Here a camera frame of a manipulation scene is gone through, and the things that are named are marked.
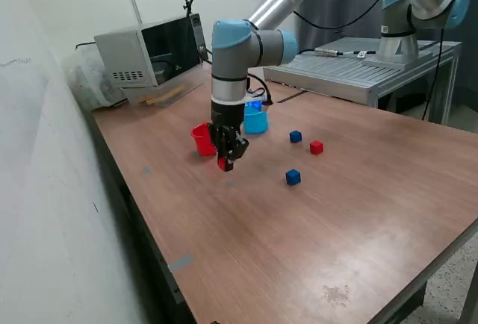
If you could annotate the clear plastic bag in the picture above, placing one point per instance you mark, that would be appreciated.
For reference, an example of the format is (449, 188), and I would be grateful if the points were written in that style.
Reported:
(86, 81)

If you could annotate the blue cube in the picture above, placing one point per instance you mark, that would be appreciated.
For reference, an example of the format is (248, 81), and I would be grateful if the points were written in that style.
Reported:
(293, 177)
(295, 136)

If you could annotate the small black camera mount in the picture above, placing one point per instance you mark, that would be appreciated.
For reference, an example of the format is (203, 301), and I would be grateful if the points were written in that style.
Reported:
(186, 6)

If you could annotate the small grey tape piece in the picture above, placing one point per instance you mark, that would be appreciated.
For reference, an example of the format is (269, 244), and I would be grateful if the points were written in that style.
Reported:
(145, 170)

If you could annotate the grey tape at red cup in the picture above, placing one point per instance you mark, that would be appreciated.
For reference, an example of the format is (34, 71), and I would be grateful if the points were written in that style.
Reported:
(195, 155)

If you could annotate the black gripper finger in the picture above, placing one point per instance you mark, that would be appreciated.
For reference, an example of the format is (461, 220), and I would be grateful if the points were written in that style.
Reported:
(239, 146)
(219, 141)

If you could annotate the grey tape marker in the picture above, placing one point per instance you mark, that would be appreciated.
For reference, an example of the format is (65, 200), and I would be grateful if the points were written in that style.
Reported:
(229, 183)

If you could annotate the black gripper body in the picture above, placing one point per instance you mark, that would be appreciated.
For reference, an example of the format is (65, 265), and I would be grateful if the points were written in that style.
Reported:
(228, 115)

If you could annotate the long grey tape piece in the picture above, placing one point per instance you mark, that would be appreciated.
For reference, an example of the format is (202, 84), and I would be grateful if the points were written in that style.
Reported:
(180, 263)

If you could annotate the silver microwave oven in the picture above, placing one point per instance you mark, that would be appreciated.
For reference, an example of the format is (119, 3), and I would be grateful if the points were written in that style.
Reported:
(123, 55)

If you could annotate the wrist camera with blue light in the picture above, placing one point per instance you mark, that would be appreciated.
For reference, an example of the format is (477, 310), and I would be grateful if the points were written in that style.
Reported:
(257, 104)

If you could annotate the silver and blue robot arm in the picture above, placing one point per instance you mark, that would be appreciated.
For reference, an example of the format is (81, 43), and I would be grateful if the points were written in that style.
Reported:
(231, 59)

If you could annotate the white rod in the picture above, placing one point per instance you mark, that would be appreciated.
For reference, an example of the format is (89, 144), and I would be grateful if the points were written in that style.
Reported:
(135, 6)

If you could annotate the red plastic cup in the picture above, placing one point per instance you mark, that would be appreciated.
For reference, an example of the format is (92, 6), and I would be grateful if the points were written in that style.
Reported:
(199, 139)

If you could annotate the wooden stick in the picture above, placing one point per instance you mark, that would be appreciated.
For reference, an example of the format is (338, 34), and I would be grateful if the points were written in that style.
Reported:
(164, 94)
(162, 100)

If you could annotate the blue plastic cup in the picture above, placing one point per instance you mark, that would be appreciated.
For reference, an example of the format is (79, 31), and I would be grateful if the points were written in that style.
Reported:
(257, 124)

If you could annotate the aluminium robot mounting table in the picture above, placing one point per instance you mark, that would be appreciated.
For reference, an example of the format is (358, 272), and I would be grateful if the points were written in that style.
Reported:
(336, 74)

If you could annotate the red cube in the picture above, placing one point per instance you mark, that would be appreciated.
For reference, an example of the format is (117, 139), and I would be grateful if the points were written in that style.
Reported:
(223, 164)
(316, 147)

